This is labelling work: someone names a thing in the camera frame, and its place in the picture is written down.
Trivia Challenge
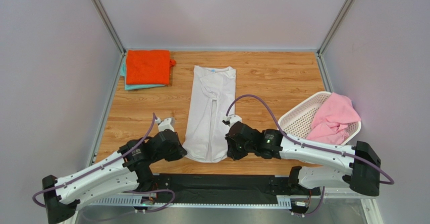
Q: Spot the aluminium front frame rail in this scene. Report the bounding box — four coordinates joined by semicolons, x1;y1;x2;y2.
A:
69;171;375;209

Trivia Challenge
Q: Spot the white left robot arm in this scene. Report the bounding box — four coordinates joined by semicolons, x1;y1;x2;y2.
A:
41;116;187;223

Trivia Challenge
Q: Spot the white t shirt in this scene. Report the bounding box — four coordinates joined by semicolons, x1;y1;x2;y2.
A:
183;65;236;163

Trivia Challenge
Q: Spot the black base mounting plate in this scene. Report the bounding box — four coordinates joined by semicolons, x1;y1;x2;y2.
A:
150;174;321;204

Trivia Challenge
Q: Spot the folded orange t shirt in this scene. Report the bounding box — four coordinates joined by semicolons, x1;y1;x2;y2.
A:
126;50;176;85

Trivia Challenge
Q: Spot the white perforated plastic basket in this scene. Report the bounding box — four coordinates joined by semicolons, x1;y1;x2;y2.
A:
278;91;361;145

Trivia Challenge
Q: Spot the right aluminium corner post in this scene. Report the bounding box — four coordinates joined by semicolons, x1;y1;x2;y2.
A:
317;0;355;57

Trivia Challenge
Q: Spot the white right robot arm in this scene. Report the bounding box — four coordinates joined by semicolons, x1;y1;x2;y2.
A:
222;115;382;197

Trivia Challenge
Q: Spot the aluminium corner post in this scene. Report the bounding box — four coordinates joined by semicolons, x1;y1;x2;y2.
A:
91;0;126;54
317;0;355;57

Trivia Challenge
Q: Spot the left aluminium corner post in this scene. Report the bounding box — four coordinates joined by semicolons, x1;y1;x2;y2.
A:
91;0;126;54

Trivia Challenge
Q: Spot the pink t shirt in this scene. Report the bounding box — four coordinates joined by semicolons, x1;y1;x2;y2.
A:
306;93;361;145

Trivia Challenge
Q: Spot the folded teal t shirt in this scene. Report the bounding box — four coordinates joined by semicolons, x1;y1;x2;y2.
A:
120;62;165;91

